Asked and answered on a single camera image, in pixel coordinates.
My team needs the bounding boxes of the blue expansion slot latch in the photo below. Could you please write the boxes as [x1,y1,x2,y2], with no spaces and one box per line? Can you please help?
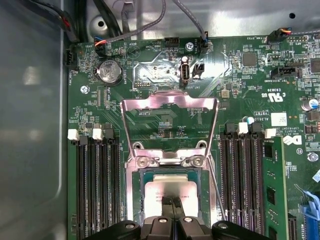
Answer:
[299,189,320,240]

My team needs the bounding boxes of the green RAM stick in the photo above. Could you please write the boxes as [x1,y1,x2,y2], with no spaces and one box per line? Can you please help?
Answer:
[261,136,288,240]

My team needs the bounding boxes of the silver CPU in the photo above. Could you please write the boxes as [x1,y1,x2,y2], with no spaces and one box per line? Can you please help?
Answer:
[138,171,205,222]

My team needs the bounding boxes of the coin cell battery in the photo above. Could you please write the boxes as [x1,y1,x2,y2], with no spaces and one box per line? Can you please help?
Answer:
[96,58,123,87]

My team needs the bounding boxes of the black open PC case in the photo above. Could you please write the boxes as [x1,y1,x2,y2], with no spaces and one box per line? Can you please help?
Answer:
[0,0,320,240]

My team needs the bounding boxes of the internal USB port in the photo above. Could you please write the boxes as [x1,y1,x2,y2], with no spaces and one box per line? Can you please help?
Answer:
[179,62,191,84]

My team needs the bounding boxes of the black sleeved wire bundle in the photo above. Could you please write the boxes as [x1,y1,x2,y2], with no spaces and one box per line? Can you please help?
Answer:
[41,0,81,45]

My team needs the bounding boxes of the wire locking lever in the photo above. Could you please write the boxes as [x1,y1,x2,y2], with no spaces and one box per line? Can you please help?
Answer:
[207,159,228,222]

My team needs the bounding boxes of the white board sticker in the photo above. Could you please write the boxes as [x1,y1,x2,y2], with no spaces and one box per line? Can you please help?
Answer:
[271,112,288,127]

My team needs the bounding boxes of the metal socket cover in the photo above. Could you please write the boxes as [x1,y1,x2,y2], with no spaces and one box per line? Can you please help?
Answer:
[119,90,221,167]

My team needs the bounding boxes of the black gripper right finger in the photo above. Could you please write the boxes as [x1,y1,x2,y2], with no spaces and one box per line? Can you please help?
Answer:
[174,197,273,240]

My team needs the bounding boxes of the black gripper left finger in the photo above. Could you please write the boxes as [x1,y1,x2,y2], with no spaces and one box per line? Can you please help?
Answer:
[87,196,174,240]

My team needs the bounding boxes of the green motherboard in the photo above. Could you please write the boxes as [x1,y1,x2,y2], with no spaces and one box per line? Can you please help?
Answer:
[66,34,320,240]

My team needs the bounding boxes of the grey sleeved wire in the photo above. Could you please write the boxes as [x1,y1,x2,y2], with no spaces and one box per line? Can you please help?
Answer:
[171,0,210,42]
[106,0,168,45]

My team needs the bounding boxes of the thick black cable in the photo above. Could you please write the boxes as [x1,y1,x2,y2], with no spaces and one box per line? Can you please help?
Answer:
[76,0,121,43]

